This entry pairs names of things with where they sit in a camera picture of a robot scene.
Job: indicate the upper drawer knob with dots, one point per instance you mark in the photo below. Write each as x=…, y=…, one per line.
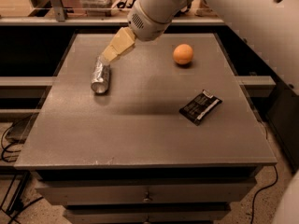
x=147, y=198

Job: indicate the grey drawer cabinet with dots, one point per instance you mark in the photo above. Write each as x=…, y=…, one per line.
x=97, y=155

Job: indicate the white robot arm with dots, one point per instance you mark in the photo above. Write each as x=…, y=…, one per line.
x=269, y=27

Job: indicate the grey metal shelf rail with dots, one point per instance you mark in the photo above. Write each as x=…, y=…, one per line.
x=17, y=13

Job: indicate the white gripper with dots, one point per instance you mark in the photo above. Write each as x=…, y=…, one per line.
x=149, y=22

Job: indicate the orange ball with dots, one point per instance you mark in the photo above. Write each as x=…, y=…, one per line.
x=183, y=54

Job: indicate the black snack packet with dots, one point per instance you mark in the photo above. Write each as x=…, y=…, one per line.
x=196, y=109

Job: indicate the silver redbull can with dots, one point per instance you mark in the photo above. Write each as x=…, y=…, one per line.
x=100, y=76

